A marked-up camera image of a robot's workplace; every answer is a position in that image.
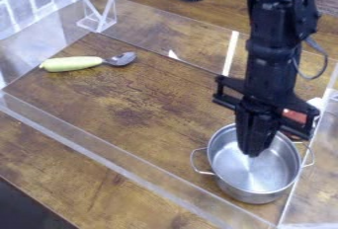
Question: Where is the clear acrylic triangle bracket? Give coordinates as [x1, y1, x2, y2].
[76, 0, 117, 33]

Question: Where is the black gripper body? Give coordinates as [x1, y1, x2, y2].
[212, 75, 308, 140]

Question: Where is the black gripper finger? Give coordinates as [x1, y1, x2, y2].
[254, 113, 280, 157]
[235, 106, 255, 156]

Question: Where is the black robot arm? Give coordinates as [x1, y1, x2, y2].
[214, 0, 319, 157]

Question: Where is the green handled metal spoon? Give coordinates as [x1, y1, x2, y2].
[40, 52, 137, 72]

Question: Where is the clear acrylic enclosure wall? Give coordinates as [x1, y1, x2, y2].
[0, 0, 338, 229]

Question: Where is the red white plush mushroom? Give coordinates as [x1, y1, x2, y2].
[282, 97, 326, 142]

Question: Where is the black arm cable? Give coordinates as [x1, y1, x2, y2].
[291, 37, 330, 81]

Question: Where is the silver metal pot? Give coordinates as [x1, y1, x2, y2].
[190, 123, 315, 204]

